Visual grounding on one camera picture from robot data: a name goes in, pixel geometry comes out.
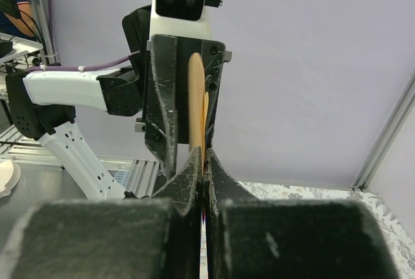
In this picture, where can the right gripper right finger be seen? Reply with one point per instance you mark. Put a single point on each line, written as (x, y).
(249, 237)

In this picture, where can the white paper filter stack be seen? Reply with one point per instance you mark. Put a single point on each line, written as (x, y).
(10, 176)

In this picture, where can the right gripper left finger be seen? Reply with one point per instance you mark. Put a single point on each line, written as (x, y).
(156, 237)

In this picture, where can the left aluminium frame post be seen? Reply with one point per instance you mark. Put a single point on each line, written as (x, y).
(383, 143)

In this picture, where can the brown paper coffee filter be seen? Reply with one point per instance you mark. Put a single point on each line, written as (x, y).
(198, 101)

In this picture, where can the floral patterned table mat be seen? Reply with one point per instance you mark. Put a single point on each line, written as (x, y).
(333, 233)

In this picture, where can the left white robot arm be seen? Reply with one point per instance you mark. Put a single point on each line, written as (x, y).
(42, 99)

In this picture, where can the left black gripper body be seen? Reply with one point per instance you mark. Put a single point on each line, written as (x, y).
(154, 128)

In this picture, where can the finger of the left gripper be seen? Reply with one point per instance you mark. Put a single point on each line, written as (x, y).
(213, 59)
(163, 59)

